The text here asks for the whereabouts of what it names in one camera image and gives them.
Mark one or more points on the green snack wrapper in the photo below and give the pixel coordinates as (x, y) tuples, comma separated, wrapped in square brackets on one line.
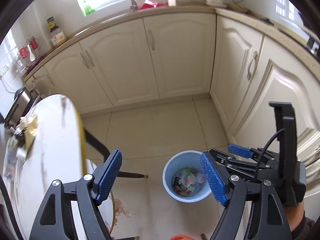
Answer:
[(186, 171)]

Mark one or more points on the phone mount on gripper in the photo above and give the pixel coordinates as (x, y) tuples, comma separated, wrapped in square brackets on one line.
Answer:
[(286, 127)]

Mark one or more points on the pink clear plastic bag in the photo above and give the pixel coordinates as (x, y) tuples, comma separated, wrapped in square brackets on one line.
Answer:
[(200, 178)]

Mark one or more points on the red cup wire rack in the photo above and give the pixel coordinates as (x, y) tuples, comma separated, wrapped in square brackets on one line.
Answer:
[(22, 58)]

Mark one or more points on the black rice cooker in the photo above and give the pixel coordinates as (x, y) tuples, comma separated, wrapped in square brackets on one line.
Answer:
[(23, 101)]

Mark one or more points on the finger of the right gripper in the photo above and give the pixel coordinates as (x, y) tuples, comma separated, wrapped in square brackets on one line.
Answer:
[(222, 159), (240, 151)]

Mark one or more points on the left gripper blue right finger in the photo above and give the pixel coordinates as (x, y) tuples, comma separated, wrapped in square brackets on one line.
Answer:
[(217, 178)]

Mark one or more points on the round white marble table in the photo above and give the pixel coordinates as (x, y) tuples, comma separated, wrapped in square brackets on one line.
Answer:
[(52, 194)]

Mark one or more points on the wall power socket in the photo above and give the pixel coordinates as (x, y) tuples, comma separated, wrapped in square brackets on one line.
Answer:
[(3, 70)]

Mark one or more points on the black noodle snack wrapper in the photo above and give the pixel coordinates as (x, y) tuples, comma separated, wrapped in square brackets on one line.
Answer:
[(181, 189)]

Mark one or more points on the person's right hand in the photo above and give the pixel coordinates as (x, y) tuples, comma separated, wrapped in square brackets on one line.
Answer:
[(294, 215)]

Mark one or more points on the orange slipper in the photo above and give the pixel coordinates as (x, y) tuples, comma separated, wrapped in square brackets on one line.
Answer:
[(181, 237)]

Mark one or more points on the blue trash bin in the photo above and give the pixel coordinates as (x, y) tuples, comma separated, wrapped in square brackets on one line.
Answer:
[(183, 178)]

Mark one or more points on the lined paper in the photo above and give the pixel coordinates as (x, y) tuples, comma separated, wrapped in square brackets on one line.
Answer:
[(28, 122)]

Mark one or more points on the green dish soap bottle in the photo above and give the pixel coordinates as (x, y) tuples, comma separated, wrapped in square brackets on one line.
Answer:
[(86, 8)]

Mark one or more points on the small white plastic cup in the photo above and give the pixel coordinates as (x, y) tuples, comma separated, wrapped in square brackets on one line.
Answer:
[(21, 154)]

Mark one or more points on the red plastic basin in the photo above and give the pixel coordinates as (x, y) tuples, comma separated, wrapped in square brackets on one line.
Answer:
[(151, 5)]

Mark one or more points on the white rice spoon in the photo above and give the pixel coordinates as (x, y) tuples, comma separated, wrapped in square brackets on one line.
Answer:
[(31, 55)]

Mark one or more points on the stacked white bowls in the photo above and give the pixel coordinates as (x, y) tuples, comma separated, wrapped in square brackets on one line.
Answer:
[(216, 3)]

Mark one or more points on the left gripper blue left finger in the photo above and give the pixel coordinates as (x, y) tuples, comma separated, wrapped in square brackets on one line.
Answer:
[(105, 175)]

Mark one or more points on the glass jar with yellow lid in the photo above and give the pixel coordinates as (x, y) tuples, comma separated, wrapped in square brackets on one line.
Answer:
[(58, 36)]

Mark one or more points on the milk carton box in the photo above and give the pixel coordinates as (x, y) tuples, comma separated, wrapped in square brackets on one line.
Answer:
[(10, 159)]

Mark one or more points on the cream base cabinets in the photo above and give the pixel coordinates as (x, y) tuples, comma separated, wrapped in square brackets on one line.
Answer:
[(174, 52)]

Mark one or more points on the yellow snack bag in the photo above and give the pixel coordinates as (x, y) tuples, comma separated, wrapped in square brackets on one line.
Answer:
[(30, 133)]

